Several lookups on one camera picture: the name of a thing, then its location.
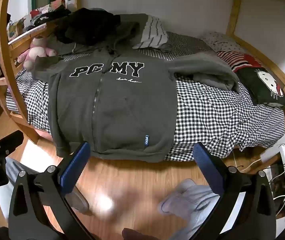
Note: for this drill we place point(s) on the fine checkered grey blanket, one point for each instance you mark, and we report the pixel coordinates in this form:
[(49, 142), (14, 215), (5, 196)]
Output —
[(187, 45)]

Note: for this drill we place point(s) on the red striped pillow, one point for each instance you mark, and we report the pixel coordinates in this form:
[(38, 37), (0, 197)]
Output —
[(232, 58)]

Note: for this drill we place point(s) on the cluttered clothes pile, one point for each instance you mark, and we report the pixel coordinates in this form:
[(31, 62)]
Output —
[(40, 15)]

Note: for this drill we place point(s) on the grey slipper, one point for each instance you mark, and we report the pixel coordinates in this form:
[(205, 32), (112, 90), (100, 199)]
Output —
[(80, 201)]

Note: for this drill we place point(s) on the black cat print pillow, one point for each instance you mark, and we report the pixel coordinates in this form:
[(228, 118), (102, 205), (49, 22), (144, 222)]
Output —
[(252, 82)]

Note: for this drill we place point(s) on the black garment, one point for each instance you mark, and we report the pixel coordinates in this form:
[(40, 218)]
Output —
[(87, 27)]

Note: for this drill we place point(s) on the black white checkered bed sheet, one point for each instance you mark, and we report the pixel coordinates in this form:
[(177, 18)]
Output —
[(220, 120)]

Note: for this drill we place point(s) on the grey zip hoodie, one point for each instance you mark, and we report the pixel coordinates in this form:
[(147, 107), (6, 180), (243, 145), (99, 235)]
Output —
[(117, 105)]

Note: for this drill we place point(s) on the grey white striped pillow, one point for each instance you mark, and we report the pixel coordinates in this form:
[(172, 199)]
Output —
[(152, 35)]

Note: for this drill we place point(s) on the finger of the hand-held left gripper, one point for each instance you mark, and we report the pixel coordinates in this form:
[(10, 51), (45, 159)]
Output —
[(10, 140)]

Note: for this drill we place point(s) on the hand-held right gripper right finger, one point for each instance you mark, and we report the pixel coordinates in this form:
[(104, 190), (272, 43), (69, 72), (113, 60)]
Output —
[(207, 167)]

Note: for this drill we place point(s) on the wooden bunk bed frame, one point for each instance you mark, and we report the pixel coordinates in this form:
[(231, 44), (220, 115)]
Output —
[(233, 12)]

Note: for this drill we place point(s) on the white spotted pillow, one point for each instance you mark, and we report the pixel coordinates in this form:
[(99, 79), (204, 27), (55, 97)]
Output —
[(220, 42)]

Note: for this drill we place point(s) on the wooden ladder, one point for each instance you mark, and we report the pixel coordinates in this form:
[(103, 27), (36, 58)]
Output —
[(8, 62)]

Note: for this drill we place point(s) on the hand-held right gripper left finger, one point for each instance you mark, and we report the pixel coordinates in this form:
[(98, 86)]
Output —
[(75, 165)]

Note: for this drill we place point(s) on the pink plush toy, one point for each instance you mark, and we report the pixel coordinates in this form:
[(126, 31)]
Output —
[(36, 53)]

